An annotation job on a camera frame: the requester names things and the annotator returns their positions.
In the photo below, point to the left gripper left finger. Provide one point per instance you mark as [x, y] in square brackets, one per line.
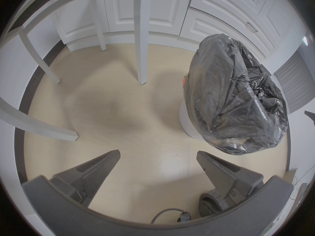
[93, 173]

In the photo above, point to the white trash bin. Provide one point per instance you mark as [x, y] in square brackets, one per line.
[187, 122]

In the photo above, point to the white wardrobe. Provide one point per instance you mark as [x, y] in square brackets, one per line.
[160, 4]

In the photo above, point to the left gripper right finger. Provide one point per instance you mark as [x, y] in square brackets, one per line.
[226, 178]

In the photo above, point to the white chair with grey cushions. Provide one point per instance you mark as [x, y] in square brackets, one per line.
[141, 33]

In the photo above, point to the black plastic bag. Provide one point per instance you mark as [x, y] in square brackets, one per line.
[221, 95]

